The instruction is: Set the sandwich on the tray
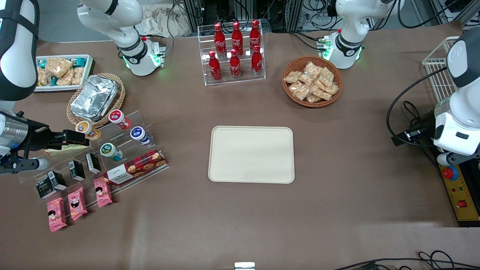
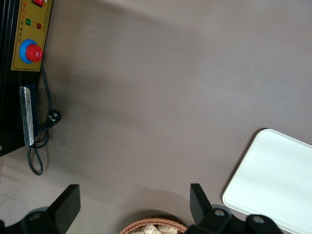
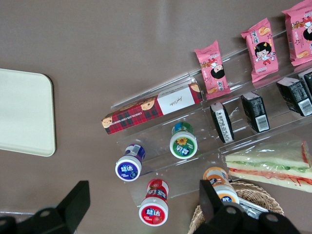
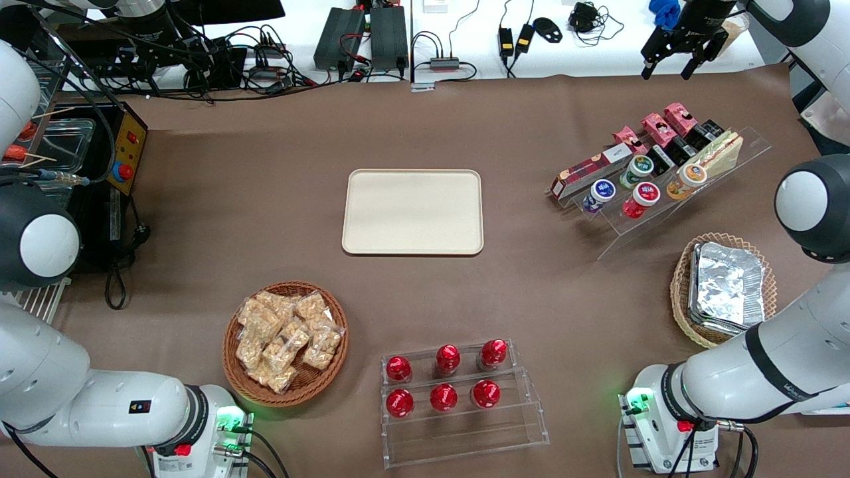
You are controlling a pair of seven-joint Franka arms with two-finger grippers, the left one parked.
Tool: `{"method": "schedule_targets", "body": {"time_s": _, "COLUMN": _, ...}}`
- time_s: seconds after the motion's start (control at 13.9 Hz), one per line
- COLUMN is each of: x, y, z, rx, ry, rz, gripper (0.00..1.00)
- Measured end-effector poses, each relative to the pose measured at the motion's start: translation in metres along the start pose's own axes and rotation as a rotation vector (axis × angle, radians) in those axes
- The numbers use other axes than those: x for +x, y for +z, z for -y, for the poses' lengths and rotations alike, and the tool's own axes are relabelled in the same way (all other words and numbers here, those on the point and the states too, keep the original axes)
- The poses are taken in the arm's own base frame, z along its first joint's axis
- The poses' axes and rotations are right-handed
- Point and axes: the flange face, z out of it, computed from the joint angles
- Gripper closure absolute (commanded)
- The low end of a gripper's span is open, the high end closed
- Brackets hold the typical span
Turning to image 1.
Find red tartan cookie box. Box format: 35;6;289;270
103;149;167;187

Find beige rectangular tray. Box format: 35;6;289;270
208;126;295;184

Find small black carton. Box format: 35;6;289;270
68;160;86;181
48;171;68;191
36;176;57;199
85;153;102;174

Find white wire rack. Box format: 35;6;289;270
422;36;462;104

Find white rectangular snack bin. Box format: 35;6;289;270
33;54;94;93

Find beige crumpled cloth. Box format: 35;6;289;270
144;4;192;38

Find yellow black control box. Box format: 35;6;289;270
439;159;480;228

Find brown table cover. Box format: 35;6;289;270
0;21;480;270

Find black floor cables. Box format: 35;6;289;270
334;250;480;270

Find round brown wicker basket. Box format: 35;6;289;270
282;55;343;108

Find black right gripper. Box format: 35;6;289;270
21;120;90;155

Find clear acrylic tiered stand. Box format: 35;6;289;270
19;110;170;205

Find silver foil food container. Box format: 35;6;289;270
70;74;120;122

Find blue lid yogurt cup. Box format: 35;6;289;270
130;126;151;146

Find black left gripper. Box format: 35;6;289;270
391;111;437;147

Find red cola bottle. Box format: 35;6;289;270
249;19;261;51
231;21;243;56
208;51;222;82
251;45;263;77
229;49;241;79
214;23;227;57

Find black power cable with plug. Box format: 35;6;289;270
402;100;441;165

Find orange lid yogurt cup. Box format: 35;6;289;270
75;121;102;141

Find aluminium profile frame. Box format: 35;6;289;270
182;0;338;33

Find red lid yogurt cup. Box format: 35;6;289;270
108;109;132;130

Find oval light wicker basket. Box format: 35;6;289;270
66;73;126;129

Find green lid yogurt cup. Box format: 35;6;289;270
100;142;123;162

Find pink snack packet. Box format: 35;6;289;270
46;198;68;232
93;177;113;208
67;187;88;221

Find triangle sandwich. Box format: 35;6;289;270
44;144;89;156

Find clear acrylic bottle rack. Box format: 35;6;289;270
198;22;266;87

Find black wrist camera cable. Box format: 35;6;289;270
386;67;449;147

